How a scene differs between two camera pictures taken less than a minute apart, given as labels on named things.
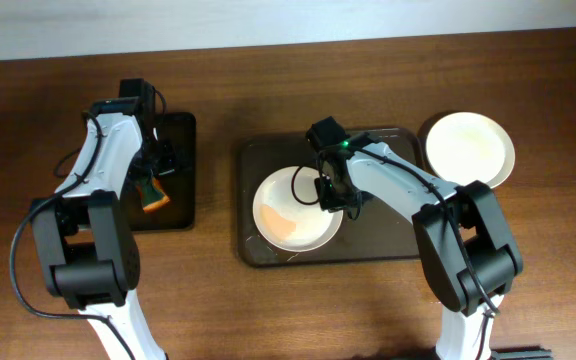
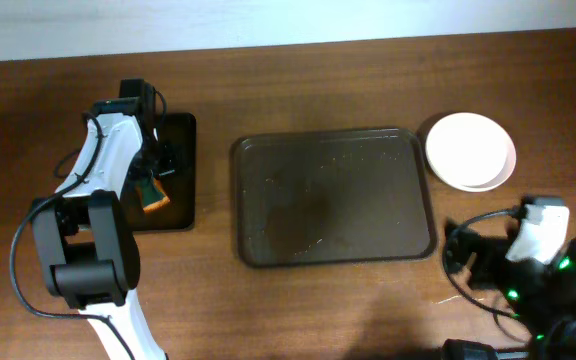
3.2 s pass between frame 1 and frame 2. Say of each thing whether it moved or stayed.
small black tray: stayed
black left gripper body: stayed
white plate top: stayed
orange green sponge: stayed
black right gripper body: moved
